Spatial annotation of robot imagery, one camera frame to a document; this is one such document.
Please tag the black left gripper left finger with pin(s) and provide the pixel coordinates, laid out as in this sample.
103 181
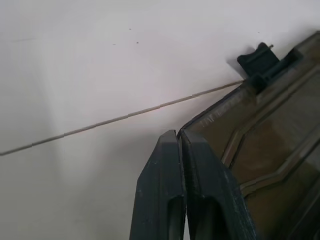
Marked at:
160 180

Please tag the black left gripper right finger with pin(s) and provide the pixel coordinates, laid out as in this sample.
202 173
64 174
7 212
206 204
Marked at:
210 190

